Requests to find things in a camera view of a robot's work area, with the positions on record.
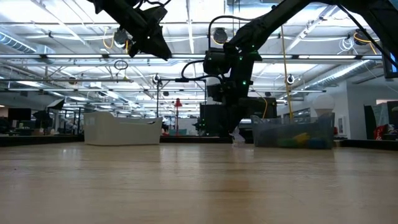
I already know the black switched-off monitor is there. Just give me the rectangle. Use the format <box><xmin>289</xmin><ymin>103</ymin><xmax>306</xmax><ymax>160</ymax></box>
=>
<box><xmin>248</xmin><ymin>96</ymin><xmax>278</xmax><ymax>119</ymax></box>

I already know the black cabinet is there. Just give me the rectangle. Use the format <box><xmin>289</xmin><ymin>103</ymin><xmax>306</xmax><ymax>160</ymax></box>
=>
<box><xmin>198</xmin><ymin>103</ymin><xmax>233</xmax><ymax>138</ymax></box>

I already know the black aluminium table frame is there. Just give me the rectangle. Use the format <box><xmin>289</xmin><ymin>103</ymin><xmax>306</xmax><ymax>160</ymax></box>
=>
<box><xmin>0</xmin><ymin>134</ymin><xmax>398</xmax><ymax>151</ymax></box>

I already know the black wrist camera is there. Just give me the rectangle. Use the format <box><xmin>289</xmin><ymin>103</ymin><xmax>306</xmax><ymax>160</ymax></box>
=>
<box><xmin>141</xmin><ymin>5</ymin><xmax>169</xmax><ymax>26</ymax></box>
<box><xmin>206</xmin><ymin>77</ymin><xmax>226</xmax><ymax>104</ymax></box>

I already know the grey translucent plastic bin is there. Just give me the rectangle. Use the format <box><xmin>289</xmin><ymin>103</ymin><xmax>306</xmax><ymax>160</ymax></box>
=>
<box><xmin>251</xmin><ymin>112</ymin><xmax>336</xmax><ymax>149</ymax></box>

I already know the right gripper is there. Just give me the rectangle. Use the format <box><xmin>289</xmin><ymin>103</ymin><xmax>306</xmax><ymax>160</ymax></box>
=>
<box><xmin>228</xmin><ymin>51</ymin><xmax>262</xmax><ymax>134</ymax></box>

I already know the yellow hanging cable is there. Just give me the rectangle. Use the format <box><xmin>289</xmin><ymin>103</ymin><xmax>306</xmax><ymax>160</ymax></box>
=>
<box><xmin>280</xmin><ymin>26</ymin><xmax>295</xmax><ymax>119</ymax></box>

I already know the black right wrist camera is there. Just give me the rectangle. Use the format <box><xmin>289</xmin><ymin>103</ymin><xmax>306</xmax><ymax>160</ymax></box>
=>
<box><xmin>206</xmin><ymin>77</ymin><xmax>226</xmax><ymax>104</ymax></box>

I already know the white plastic bin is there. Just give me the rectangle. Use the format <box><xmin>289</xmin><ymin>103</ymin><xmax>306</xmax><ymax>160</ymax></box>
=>
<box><xmin>83</xmin><ymin>111</ymin><xmax>164</xmax><ymax>146</ymax></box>

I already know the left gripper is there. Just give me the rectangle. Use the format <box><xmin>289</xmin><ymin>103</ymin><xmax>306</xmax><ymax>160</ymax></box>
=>
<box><xmin>126</xmin><ymin>11</ymin><xmax>173</xmax><ymax>62</ymax></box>

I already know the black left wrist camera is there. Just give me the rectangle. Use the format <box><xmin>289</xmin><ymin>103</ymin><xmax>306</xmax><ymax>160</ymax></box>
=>
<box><xmin>141</xmin><ymin>5</ymin><xmax>169</xmax><ymax>26</ymax></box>

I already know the monitor with blue screen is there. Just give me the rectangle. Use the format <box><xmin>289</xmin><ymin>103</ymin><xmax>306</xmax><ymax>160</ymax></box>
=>
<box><xmin>381</xmin><ymin>49</ymin><xmax>398</xmax><ymax>79</ymax></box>

